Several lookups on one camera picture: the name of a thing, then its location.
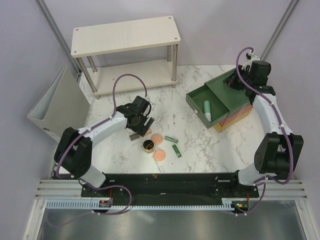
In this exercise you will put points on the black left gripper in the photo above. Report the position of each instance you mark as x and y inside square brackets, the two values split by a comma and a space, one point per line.
[142, 129]

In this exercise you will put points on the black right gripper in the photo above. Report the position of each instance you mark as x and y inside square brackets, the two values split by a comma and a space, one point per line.
[231, 81]

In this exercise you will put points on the orange brown tube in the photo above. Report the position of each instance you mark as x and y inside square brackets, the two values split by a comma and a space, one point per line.
[136, 136]

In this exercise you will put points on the mint green tube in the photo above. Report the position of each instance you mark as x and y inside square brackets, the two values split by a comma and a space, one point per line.
[207, 110]

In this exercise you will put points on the green drawer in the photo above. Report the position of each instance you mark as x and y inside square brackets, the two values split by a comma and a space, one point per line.
[195, 100]

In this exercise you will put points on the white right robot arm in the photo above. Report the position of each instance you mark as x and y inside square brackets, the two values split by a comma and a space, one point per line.
[277, 155]

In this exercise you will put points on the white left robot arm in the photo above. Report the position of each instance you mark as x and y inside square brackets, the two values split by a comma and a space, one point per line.
[74, 150]

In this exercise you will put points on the green drawer box housing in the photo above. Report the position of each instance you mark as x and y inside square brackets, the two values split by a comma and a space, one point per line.
[226, 100]

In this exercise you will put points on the gold black round jar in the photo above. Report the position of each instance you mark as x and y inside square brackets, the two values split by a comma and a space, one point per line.
[148, 146]

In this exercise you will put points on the coral drawer box housing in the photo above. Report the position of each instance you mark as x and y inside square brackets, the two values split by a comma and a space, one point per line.
[244, 110]

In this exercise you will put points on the yellow drawer box housing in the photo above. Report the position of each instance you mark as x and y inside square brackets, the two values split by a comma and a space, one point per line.
[221, 126]

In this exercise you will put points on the grey file holder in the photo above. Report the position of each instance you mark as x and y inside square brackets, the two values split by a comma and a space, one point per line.
[61, 106]

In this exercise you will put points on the white wooden two-tier shelf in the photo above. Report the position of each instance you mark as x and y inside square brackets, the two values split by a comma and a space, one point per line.
[120, 37]

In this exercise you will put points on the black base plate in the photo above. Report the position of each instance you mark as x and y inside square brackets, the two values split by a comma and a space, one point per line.
[171, 189]

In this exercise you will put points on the left blue cable duct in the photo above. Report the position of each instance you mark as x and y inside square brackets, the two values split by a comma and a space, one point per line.
[81, 204]

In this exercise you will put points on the blue cable duct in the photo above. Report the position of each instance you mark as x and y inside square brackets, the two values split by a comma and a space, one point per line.
[81, 204]
[243, 205]

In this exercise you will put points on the aluminium frame rail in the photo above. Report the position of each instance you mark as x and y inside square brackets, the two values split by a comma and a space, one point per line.
[71, 189]

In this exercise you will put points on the right blue cable duct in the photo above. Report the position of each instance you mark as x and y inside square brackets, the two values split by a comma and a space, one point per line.
[243, 205]

